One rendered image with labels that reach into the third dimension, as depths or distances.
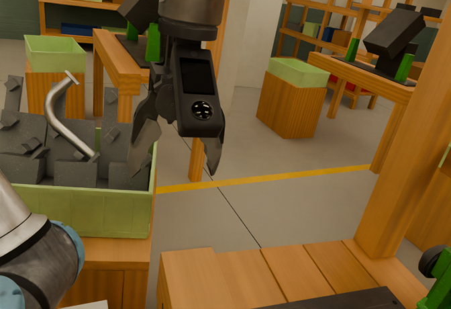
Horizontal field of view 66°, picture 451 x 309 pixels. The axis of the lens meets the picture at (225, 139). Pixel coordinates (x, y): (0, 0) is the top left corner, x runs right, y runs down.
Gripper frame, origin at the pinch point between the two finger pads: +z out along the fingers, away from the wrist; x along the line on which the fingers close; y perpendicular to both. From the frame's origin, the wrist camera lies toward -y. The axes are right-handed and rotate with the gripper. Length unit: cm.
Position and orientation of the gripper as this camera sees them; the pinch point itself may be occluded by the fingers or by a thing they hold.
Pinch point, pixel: (174, 174)
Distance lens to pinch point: 48.6
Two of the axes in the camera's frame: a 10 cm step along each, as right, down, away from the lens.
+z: -1.7, 8.9, 4.2
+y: -3.0, -4.5, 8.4
